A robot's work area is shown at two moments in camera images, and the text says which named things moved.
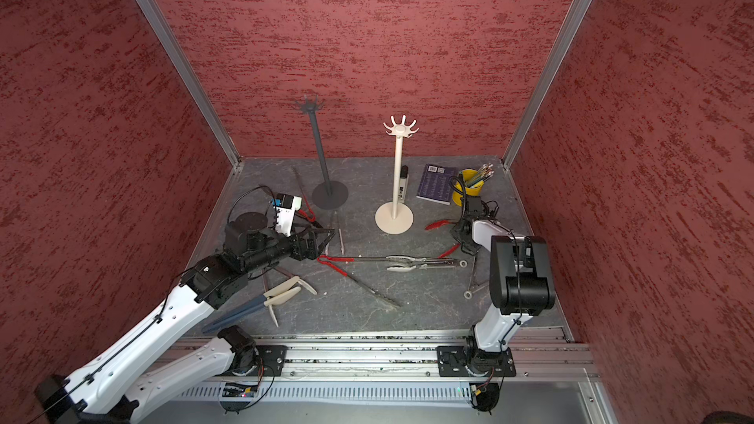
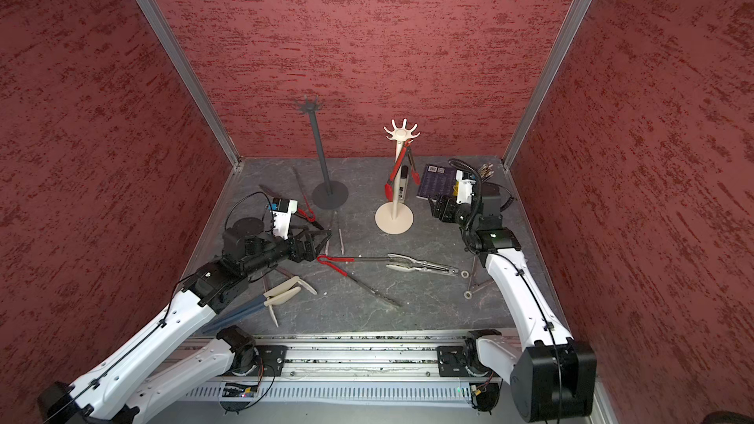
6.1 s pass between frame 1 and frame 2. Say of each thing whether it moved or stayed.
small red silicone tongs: moved
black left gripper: stayed
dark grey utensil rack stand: stayed
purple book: stayed
